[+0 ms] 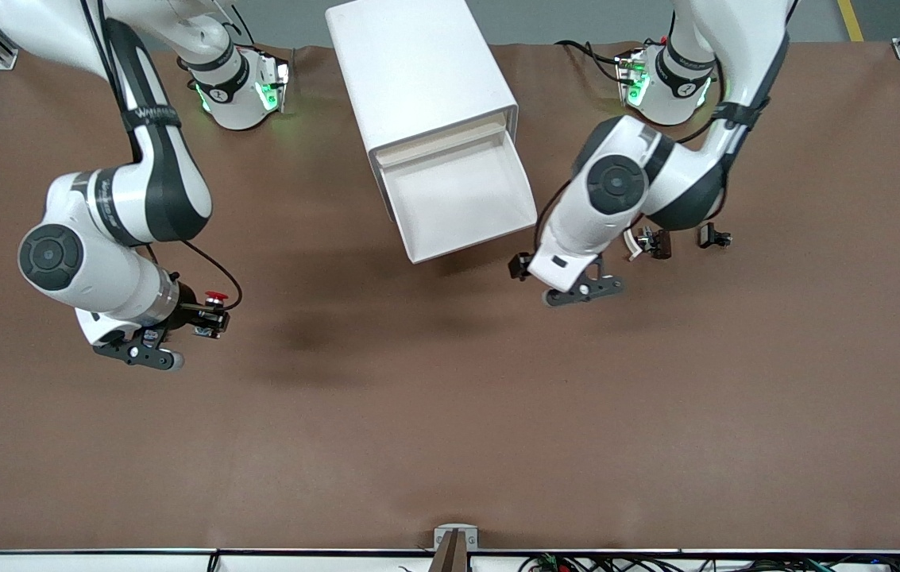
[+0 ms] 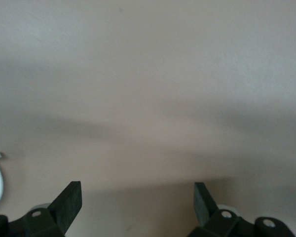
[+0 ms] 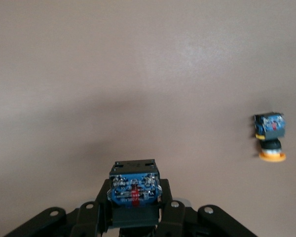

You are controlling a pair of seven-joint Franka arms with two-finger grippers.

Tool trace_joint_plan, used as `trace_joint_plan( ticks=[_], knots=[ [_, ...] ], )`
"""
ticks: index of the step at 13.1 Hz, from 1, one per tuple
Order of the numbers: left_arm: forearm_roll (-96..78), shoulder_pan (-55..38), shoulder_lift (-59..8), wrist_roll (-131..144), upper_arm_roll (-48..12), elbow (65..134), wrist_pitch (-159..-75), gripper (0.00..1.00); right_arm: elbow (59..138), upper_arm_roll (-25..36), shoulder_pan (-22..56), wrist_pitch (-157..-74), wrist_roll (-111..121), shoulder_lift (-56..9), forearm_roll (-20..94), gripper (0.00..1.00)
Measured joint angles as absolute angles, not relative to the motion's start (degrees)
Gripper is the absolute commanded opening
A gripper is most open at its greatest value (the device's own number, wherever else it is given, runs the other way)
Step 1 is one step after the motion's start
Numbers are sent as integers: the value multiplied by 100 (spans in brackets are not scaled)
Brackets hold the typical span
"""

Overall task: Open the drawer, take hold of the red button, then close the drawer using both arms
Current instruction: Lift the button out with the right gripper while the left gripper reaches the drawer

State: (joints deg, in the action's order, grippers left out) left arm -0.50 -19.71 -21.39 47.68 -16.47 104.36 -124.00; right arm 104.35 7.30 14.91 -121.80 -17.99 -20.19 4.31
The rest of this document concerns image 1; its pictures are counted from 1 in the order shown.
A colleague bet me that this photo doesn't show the brown table cover sheet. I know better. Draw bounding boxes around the brown table cover sheet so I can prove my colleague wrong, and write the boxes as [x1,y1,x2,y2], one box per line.
[0,41,900,552]

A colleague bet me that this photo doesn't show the white table edge rail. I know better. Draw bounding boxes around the white table edge rail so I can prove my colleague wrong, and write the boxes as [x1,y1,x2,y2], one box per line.
[0,548,900,572]

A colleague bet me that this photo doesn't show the grey metal camera bracket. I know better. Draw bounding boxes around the grey metal camera bracket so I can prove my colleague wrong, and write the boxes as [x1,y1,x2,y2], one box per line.
[433,524,479,572]

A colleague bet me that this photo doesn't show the black base cable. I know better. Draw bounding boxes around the black base cable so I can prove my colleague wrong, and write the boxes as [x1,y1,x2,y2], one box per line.
[555,38,633,84]

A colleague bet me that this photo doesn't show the black cable bundle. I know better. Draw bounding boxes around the black cable bundle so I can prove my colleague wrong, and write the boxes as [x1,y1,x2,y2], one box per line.
[517,554,900,572]

